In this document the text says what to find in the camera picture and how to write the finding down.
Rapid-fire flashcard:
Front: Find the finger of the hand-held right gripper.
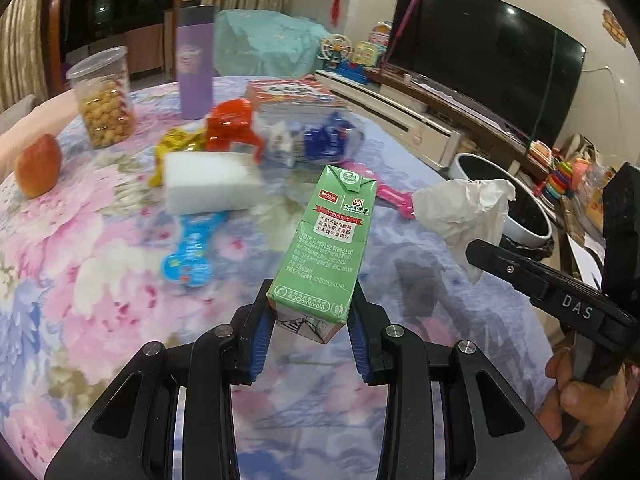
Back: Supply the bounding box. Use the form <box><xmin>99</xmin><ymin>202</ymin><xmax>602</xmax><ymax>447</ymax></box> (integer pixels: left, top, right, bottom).
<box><xmin>466</xmin><ymin>239</ymin><xmax>608</xmax><ymax>332</ymax></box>

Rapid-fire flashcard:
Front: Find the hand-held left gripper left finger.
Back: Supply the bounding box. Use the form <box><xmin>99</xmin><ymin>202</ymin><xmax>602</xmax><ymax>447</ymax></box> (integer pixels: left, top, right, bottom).
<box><xmin>45</xmin><ymin>280</ymin><xmax>276</xmax><ymax>480</ymax></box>

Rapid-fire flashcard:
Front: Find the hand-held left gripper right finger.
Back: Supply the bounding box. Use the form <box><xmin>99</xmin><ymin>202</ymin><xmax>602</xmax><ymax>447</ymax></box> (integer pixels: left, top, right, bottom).
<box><xmin>347</xmin><ymin>285</ymin><xmax>573</xmax><ymax>480</ymax></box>

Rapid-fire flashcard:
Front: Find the white bin with black bag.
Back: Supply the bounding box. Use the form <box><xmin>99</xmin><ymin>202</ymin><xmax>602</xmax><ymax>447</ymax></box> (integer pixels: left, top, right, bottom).
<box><xmin>452</xmin><ymin>152</ymin><xmax>556</xmax><ymax>261</ymax></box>

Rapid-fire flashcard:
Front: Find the white tissue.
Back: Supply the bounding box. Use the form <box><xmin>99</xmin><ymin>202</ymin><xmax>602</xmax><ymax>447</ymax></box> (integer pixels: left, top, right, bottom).
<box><xmin>412</xmin><ymin>178</ymin><xmax>517</xmax><ymax>283</ymax></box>

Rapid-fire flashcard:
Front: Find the green milk carton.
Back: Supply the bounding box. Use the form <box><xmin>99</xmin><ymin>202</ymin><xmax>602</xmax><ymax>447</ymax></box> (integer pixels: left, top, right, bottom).
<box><xmin>266</xmin><ymin>164</ymin><xmax>378</xmax><ymax>345</ymax></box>

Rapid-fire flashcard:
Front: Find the blue clear plastic wrapper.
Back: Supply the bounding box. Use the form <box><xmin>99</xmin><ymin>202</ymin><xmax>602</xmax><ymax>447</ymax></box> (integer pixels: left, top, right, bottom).
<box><xmin>255</xmin><ymin>110</ymin><xmax>371</xmax><ymax>168</ymax></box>

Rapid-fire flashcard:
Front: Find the red snack wrapper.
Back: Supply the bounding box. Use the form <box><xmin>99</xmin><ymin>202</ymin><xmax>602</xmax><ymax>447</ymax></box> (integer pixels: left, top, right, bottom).
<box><xmin>205</xmin><ymin>99</ymin><xmax>266</xmax><ymax>153</ymax></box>

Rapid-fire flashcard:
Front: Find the person's right hand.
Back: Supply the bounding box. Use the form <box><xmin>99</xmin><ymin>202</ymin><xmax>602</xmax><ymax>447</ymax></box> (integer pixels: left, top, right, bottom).
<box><xmin>537</xmin><ymin>345</ymin><xmax>632</xmax><ymax>463</ymax></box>

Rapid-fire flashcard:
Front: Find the blue bone-shaped packet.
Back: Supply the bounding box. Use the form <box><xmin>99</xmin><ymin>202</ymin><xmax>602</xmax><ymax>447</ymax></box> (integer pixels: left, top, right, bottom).
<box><xmin>161</xmin><ymin>210</ymin><xmax>231</xmax><ymax>288</ymax></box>

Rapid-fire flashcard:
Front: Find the pink bone-shaped packet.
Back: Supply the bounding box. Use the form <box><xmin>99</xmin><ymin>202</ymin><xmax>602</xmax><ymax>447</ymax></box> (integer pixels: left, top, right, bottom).
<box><xmin>340</xmin><ymin>160</ymin><xmax>416</xmax><ymax>219</ymax></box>

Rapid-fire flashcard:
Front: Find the white foam block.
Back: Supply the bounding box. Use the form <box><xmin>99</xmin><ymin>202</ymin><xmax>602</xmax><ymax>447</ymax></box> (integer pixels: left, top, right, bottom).
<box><xmin>164</xmin><ymin>151</ymin><xmax>261</xmax><ymax>214</ymax></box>

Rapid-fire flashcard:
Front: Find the white television cabinet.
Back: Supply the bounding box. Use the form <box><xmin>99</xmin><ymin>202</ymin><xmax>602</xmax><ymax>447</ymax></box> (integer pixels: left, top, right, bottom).
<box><xmin>315</xmin><ymin>67</ymin><xmax>531</xmax><ymax>171</ymax></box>

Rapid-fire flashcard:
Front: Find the black television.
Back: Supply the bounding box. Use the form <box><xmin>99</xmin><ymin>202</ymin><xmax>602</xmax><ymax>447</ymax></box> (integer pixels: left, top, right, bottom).
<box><xmin>382</xmin><ymin>0</ymin><xmax>587</xmax><ymax>148</ymax></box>

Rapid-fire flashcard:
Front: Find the yellow snack wrapper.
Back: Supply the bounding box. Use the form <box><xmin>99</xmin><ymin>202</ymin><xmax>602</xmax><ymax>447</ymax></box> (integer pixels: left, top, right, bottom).
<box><xmin>150</xmin><ymin>127</ymin><xmax>208</xmax><ymax>187</ymax></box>

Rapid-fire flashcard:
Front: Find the colourful toy house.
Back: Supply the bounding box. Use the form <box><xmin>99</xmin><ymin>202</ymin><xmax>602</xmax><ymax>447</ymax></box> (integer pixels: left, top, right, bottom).
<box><xmin>352</xmin><ymin>40</ymin><xmax>388</xmax><ymax>68</ymax></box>

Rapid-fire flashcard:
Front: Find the pink pole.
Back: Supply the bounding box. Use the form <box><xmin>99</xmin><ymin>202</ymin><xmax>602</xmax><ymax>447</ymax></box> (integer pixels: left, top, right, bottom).
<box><xmin>385</xmin><ymin>0</ymin><xmax>426</xmax><ymax>68</ymax></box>

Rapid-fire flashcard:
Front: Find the toy ferris wheel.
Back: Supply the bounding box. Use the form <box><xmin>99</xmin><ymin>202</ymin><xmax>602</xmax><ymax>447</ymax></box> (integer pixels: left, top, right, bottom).
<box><xmin>320</xmin><ymin>35</ymin><xmax>353</xmax><ymax>72</ymax></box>

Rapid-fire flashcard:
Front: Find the red apple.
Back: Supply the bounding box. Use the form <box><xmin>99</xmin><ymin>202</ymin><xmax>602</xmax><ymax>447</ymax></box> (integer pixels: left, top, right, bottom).
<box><xmin>14</xmin><ymin>133</ymin><xmax>63</xmax><ymax>199</ymax></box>

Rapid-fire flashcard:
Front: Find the clear cookie jar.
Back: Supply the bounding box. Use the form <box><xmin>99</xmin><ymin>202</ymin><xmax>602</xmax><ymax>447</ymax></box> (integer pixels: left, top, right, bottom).
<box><xmin>66</xmin><ymin>46</ymin><xmax>138</xmax><ymax>150</ymax></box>

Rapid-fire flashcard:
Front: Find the purple thermos bottle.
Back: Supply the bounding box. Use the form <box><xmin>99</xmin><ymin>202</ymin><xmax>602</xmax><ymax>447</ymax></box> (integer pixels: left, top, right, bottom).
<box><xmin>174</xmin><ymin>6</ymin><xmax>217</xmax><ymax>121</ymax></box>

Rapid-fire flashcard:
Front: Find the teal cloth cover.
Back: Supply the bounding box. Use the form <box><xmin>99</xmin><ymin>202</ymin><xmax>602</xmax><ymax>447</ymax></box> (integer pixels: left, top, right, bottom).
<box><xmin>214</xmin><ymin>9</ymin><xmax>333</xmax><ymax>78</ymax></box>

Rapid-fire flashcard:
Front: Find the narrow beige patterned curtain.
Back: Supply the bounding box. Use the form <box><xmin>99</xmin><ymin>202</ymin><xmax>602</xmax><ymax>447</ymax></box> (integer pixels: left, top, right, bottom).
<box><xmin>0</xmin><ymin>0</ymin><xmax>51</xmax><ymax>111</ymax></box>

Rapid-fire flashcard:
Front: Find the rainbow stacking ring toy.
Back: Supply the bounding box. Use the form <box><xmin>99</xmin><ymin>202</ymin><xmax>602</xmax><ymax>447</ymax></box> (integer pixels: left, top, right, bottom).
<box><xmin>542</xmin><ymin>162</ymin><xmax>573</xmax><ymax>201</ymax></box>

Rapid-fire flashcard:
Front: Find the red paper-cut wall decoration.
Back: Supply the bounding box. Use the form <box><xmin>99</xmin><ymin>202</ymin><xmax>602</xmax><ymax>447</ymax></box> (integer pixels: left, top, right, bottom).
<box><xmin>602</xmin><ymin>10</ymin><xmax>628</xmax><ymax>47</ymax></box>

